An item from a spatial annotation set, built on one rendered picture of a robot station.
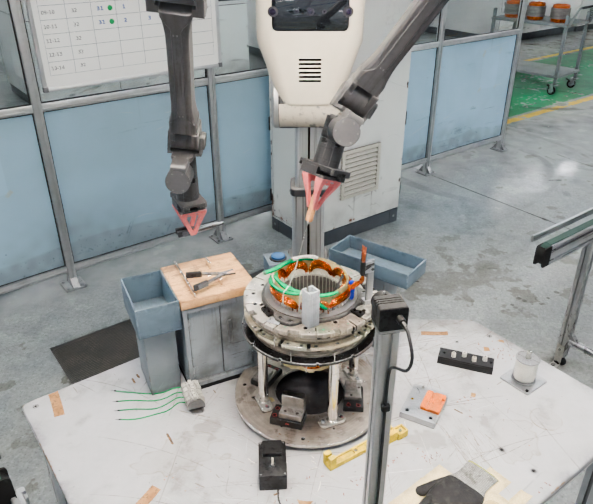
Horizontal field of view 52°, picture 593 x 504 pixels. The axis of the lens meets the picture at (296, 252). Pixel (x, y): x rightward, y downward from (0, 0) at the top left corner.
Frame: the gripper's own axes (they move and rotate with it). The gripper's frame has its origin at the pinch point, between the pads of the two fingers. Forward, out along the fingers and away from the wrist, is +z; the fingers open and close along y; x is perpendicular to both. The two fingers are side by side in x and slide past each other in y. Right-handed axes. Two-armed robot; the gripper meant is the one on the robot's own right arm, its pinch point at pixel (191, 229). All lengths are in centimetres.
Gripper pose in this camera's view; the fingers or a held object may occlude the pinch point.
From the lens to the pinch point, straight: 155.7
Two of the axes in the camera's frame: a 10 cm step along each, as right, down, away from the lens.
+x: 8.9, -2.3, 3.9
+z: 0.1, 8.7, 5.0
